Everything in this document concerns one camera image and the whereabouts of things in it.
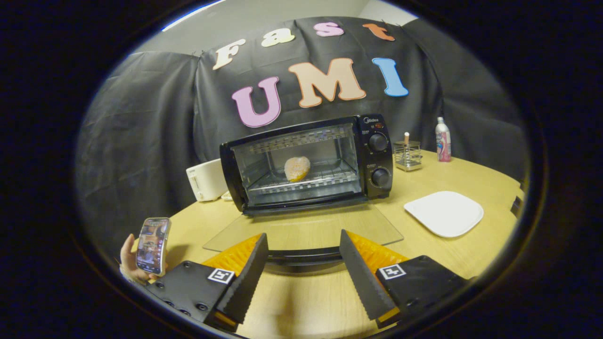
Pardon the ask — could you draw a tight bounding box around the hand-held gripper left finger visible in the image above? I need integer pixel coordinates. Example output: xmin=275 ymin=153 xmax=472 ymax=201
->
xmin=144 ymin=233 xmax=269 ymax=332

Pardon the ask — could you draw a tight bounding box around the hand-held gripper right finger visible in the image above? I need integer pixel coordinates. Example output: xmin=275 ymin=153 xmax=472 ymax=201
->
xmin=339 ymin=229 xmax=472 ymax=329

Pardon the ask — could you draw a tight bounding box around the smartphone with lit screen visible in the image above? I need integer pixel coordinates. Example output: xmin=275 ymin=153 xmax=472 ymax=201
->
xmin=136 ymin=217 xmax=171 ymax=276

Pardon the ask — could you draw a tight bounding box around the sugar-coated cream doughnut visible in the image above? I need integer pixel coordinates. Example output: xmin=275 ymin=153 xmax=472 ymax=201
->
xmin=284 ymin=156 xmax=311 ymax=183

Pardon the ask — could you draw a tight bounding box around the black toaster oven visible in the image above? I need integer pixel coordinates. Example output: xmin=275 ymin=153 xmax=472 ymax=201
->
xmin=203 ymin=113 xmax=405 ymax=274

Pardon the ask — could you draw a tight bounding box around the white bread toaster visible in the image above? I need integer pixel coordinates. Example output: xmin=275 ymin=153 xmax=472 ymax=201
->
xmin=186 ymin=159 xmax=229 ymax=202

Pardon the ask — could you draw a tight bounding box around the white square plate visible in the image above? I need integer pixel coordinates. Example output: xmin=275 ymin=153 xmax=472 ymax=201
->
xmin=404 ymin=191 xmax=485 ymax=238

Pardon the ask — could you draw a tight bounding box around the pink and white bottle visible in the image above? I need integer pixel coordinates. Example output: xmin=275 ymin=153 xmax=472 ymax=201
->
xmin=435 ymin=117 xmax=452 ymax=163

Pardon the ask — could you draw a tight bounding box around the metal wire holder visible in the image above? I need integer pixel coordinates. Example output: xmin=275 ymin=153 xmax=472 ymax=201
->
xmin=394 ymin=140 xmax=423 ymax=172

